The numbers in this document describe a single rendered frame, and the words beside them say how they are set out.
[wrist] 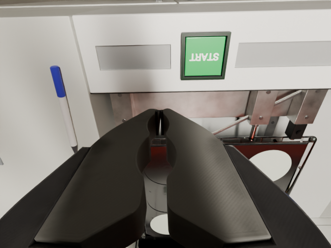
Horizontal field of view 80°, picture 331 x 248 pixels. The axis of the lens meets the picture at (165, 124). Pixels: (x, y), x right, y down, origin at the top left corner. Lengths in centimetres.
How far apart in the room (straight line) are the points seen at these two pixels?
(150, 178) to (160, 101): 19
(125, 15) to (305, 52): 22
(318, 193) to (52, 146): 72
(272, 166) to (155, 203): 29
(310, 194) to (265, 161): 32
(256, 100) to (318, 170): 39
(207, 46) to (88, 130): 20
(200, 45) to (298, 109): 23
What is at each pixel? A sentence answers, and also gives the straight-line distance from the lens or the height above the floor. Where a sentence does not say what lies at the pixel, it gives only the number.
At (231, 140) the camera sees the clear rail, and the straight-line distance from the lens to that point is 41.
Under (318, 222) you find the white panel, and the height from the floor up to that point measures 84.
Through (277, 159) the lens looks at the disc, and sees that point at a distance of 49.
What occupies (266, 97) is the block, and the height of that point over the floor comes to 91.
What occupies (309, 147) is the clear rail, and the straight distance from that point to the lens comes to 49.
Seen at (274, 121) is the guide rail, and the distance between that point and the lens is 48.
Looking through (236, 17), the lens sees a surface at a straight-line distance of 26.
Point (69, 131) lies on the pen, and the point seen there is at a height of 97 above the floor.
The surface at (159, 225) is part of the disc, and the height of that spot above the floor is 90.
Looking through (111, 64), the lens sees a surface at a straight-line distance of 27.
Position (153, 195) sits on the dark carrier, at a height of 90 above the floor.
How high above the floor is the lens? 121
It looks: 57 degrees down
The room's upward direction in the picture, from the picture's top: 180 degrees clockwise
